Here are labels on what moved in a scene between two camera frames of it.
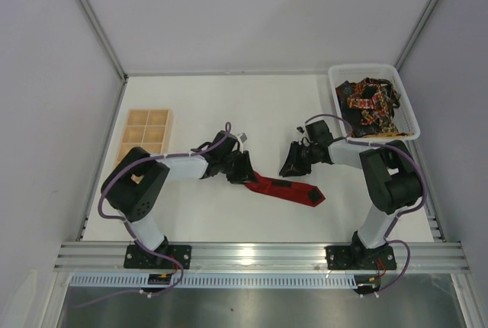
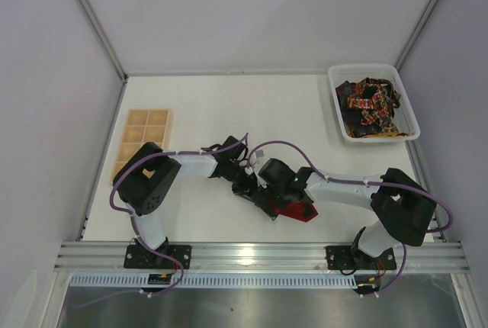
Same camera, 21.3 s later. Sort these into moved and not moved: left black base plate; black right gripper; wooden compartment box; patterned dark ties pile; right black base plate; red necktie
Moved: black right gripper; red necktie
Not moved: left black base plate; wooden compartment box; right black base plate; patterned dark ties pile
